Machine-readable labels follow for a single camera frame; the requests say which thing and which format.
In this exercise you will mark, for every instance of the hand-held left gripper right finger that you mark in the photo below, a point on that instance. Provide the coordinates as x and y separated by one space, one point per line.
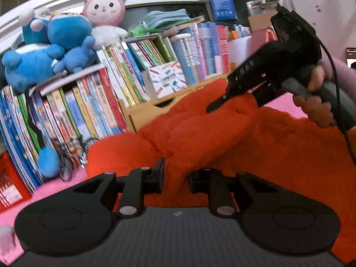
194 185

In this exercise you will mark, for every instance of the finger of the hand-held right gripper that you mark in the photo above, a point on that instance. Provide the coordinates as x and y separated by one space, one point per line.
265 93
219 103

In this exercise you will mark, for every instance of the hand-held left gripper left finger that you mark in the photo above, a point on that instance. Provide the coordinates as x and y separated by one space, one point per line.
160 176

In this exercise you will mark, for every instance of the orange puffer jacket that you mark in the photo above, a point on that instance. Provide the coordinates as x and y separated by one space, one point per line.
278 150

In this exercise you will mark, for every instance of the person's right forearm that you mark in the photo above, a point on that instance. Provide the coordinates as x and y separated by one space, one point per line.
343 73

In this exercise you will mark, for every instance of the person's right hand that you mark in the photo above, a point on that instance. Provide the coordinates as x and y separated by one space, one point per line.
317 111

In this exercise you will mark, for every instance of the brown cardboard box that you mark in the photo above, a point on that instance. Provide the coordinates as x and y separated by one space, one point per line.
258 23

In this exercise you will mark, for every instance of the white folder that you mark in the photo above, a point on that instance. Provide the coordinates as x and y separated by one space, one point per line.
243 51

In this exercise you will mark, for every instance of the row of blue red books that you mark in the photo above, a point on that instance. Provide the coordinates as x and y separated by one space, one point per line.
205 50

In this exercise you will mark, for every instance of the white printed box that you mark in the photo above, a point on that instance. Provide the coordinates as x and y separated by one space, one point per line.
167 79

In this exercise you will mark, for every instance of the wooden drawer organizer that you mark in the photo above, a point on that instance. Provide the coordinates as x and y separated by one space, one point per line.
144 112

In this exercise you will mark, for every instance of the white cylindrical case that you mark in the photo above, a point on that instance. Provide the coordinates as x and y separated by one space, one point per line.
181 36

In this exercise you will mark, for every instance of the blue cardboard box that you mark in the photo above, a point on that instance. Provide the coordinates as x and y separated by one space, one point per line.
221 0

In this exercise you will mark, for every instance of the miniature bicycle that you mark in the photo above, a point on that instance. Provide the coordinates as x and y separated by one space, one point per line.
66 164

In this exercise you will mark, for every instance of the row of green-spined books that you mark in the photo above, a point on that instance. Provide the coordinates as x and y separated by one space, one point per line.
130 66

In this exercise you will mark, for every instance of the row of short colourful books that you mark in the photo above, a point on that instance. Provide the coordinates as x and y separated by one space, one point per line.
83 108

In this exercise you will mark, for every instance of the blue plush ball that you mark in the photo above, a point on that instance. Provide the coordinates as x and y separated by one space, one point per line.
49 162

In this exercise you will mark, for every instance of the small blue plush toy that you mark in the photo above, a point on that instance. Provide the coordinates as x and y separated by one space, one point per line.
78 57

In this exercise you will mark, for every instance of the pink bunny plush toy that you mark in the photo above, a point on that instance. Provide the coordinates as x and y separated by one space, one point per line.
104 8

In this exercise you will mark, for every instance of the red plastic crate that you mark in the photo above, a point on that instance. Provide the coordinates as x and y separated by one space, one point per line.
11 183

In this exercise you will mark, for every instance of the row of tall picture books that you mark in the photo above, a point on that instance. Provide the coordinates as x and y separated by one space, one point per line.
16 133

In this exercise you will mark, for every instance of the pink bunny-print blanket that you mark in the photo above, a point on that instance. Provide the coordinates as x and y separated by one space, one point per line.
8 212

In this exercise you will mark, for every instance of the blue cat plush toy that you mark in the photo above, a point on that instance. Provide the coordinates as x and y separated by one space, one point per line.
66 29

